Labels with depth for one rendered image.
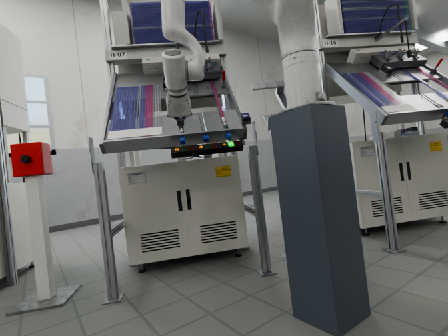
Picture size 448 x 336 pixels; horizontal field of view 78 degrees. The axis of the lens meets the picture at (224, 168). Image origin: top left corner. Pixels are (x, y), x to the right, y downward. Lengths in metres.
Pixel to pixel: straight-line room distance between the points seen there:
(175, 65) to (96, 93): 3.65
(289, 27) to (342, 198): 0.57
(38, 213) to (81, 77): 3.30
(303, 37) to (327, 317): 0.88
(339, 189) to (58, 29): 4.55
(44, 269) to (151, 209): 0.58
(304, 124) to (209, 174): 0.88
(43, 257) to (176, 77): 1.09
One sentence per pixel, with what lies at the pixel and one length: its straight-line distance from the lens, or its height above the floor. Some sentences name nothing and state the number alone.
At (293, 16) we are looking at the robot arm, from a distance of 1.02.
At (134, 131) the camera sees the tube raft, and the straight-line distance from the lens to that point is 1.42.
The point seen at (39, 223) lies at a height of 0.39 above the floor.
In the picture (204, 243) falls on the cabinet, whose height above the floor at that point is 0.13.
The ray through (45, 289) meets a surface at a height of 0.06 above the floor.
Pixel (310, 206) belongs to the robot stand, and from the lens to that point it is 0.91.
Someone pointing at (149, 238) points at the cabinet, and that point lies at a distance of 1.70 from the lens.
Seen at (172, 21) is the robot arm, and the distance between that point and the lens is 1.17.
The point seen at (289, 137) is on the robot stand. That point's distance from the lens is 0.94.
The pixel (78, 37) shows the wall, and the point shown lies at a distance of 4.97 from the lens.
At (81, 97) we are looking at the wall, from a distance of 4.63.
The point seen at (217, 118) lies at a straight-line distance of 1.47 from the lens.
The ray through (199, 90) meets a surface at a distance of 1.72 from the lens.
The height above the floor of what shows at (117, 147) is 0.70.
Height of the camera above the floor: 0.53
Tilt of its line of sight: 1 degrees up
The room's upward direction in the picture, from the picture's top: 7 degrees counter-clockwise
